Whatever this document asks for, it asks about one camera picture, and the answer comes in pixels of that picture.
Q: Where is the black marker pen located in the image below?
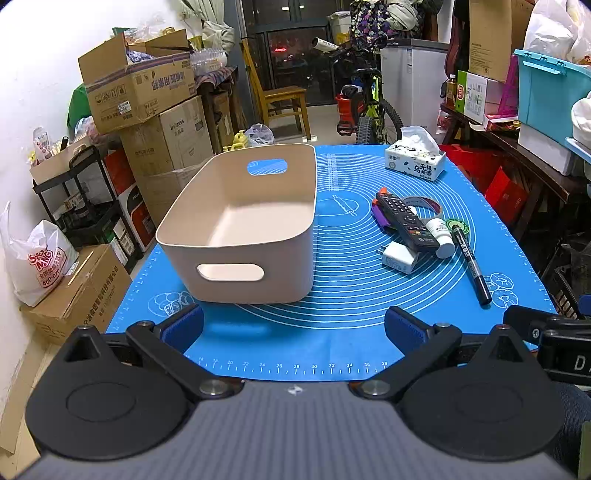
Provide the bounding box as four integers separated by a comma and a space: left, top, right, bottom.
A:
452, 230, 492, 306

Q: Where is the white USB charger plug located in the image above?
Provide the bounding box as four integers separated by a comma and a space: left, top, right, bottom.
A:
377, 242, 419, 275

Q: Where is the white pill bottle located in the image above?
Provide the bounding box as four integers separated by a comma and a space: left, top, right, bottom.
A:
425, 217, 456, 259

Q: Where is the black TV remote control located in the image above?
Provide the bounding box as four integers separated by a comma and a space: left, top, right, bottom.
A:
376, 192, 439, 253

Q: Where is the green round tin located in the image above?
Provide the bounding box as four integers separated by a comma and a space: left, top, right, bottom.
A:
446, 219, 470, 238

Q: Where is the beige plastic storage bin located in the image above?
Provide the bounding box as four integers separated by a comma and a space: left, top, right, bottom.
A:
156, 143, 318, 304

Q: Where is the floor cardboard box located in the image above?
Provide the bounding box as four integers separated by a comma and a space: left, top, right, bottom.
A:
20, 244, 131, 345

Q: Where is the blue silicone baking mat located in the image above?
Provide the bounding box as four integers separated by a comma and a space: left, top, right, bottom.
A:
109, 145, 553, 383

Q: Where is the red white appliance box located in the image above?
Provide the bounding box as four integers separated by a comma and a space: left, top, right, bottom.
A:
103, 148, 155, 252

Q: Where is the purple orange utility knife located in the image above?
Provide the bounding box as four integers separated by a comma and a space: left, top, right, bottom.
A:
370, 198, 396, 234

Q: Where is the white red plastic bag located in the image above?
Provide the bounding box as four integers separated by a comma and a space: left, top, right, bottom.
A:
1, 202, 79, 307

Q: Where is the black metal shelf cart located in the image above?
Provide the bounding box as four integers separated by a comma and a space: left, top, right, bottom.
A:
33, 146, 143, 273

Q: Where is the large stacked cardboard box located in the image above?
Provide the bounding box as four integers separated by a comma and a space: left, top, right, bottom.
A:
120, 96, 213, 225

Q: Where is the white tissue box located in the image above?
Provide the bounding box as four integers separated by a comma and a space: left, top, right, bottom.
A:
385, 126, 447, 182

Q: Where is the yellow detergent jug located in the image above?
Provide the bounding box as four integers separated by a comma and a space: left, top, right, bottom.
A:
223, 130, 249, 152

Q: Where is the clear plastic bag on floor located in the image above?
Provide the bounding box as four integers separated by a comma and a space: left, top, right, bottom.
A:
245, 123, 274, 147

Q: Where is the red bucket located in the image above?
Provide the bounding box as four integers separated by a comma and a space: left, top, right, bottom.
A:
335, 92, 365, 124

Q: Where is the green white carton box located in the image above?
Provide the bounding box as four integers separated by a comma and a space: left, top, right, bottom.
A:
456, 70, 488, 124

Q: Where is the teal plastic storage crate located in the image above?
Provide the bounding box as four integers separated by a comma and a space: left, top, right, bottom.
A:
514, 49, 591, 146

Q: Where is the top open cardboard box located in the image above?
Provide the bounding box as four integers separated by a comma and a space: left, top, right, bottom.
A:
78, 30, 197, 134

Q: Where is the wooden chair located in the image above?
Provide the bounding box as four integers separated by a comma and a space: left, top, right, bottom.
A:
240, 38, 311, 142

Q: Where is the white refrigerator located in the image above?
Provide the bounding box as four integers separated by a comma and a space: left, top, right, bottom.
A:
381, 39, 449, 143

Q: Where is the green black bicycle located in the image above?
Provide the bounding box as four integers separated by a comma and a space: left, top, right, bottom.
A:
311, 35, 404, 145

